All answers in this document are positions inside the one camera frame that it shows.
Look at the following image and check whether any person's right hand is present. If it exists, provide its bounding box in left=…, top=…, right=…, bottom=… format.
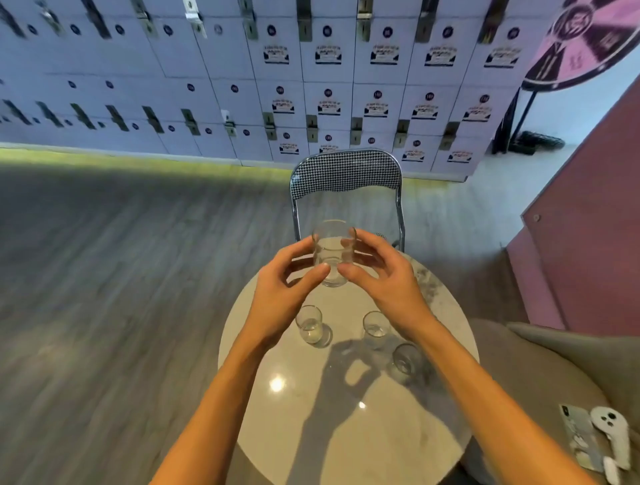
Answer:
left=337, top=229, right=441, bottom=340

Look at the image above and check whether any person's left hand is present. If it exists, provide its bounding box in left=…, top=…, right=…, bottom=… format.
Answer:
left=245, top=235, right=332, bottom=350

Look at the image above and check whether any clear drinking glass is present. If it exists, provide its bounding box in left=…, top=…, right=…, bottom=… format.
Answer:
left=391, top=342, right=426, bottom=383
left=311, top=219, right=359, bottom=288
left=361, top=310, right=392, bottom=350
left=295, top=304, right=333, bottom=348

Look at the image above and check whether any person's right forearm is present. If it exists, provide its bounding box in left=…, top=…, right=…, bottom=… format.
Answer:
left=412, top=317, right=601, bottom=485

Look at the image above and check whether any person's left forearm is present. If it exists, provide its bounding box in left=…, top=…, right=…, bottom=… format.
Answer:
left=149, top=332, right=273, bottom=485

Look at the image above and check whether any round marble table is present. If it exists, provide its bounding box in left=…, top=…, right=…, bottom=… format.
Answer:
left=217, top=249, right=481, bottom=485

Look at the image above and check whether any houndstooth folding chair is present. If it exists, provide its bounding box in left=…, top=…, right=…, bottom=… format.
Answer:
left=289, top=149, right=406, bottom=253

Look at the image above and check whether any beige upholstered chair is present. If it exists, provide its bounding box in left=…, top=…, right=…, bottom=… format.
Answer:
left=457, top=317, right=640, bottom=485

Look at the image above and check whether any pink counter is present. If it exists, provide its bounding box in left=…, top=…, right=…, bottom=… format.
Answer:
left=505, top=75, right=640, bottom=330

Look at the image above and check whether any smartphone with pale case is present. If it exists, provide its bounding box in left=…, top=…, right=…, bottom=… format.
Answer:
left=559, top=403, right=609, bottom=473

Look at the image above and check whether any bank of white lockers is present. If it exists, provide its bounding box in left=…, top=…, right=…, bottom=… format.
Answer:
left=0, top=0, right=523, bottom=181

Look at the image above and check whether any white handheld controller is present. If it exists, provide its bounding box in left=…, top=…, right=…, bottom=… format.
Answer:
left=589, top=405, right=632, bottom=485

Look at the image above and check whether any pink black prize wheel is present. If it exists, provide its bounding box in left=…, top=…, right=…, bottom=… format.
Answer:
left=492, top=0, right=640, bottom=156

